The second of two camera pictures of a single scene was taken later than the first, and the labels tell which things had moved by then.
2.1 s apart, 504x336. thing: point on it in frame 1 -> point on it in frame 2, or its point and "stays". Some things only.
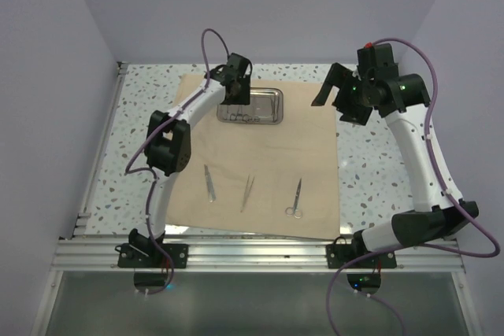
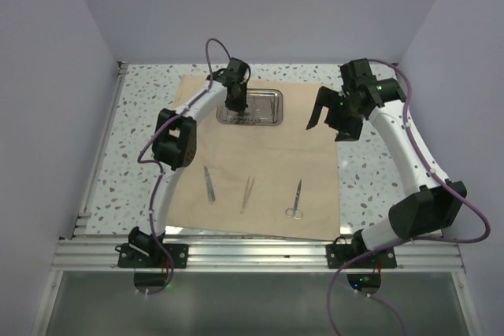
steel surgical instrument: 246,192 stays
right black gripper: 342,77 -> 328,97
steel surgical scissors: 294,211 stays
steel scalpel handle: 209,183 stays
